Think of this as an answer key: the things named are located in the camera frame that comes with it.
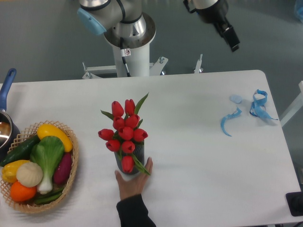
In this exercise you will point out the crumpled blue tape strip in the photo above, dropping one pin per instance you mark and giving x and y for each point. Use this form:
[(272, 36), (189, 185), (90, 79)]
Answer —
[(257, 108)]

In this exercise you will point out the green bok choy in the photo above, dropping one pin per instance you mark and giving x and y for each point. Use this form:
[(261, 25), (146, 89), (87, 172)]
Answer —
[(47, 154)]

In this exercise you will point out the dark grey ribbed vase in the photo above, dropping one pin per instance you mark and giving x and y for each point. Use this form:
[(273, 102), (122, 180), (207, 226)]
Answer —
[(130, 158)]

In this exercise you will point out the green bean pods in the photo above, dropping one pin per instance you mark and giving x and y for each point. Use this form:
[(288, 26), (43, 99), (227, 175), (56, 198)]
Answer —
[(49, 197)]

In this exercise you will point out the red tulip bouquet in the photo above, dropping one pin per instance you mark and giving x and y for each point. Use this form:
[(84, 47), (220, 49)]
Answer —
[(126, 125)]

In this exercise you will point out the pale blue tape scrap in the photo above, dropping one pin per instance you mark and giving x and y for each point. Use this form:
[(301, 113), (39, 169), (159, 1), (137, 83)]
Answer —
[(236, 99)]

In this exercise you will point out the blue handled saucepan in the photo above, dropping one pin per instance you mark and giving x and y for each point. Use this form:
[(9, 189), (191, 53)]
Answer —
[(8, 130)]

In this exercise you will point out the blue object top right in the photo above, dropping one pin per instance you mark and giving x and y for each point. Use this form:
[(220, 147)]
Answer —
[(298, 10)]

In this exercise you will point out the curved blue tape strip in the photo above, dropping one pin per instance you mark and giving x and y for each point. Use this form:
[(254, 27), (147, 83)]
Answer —
[(229, 117)]

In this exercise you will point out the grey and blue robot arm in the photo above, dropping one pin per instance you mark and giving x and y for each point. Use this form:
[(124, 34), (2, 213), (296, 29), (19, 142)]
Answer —
[(125, 25)]

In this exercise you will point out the dark sleeved forearm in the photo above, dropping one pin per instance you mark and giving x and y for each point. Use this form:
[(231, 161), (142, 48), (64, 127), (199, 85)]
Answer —
[(133, 212)]

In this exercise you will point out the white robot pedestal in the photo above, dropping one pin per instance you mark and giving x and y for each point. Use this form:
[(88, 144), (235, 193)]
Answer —
[(137, 60)]

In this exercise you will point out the dark green cucumber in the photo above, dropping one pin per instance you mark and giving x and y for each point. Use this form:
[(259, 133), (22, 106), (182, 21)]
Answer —
[(21, 152)]

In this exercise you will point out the purple sweet potato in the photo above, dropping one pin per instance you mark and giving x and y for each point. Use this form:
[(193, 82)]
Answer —
[(63, 170)]

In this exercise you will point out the white garlic bulb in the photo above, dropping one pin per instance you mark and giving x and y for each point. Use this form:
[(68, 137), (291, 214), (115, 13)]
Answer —
[(29, 174)]

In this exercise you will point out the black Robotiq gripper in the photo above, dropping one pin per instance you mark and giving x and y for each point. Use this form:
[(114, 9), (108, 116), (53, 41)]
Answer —
[(214, 11)]

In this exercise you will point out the person's bare hand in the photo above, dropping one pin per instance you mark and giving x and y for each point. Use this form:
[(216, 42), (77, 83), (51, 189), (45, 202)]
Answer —
[(132, 187)]

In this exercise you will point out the white metal base frame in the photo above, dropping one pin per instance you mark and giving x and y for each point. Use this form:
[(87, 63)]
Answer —
[(156, 68)]

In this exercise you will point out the black device at edge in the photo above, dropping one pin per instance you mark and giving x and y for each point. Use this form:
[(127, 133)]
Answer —
[(295, 203)]

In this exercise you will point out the yellow bell pepper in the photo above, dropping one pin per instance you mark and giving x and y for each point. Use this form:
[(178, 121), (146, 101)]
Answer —
[(9, 171)]

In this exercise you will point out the woven wicker basket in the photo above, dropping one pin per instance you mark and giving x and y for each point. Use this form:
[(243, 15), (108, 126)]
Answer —
[(29, 207)]

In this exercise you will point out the orange fruit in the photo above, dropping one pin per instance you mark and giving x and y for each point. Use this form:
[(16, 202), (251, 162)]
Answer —
[(20, 193)]

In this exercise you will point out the white frame at right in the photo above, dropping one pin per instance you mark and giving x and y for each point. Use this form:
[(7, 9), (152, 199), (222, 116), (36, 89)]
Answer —
[(293, 108)]

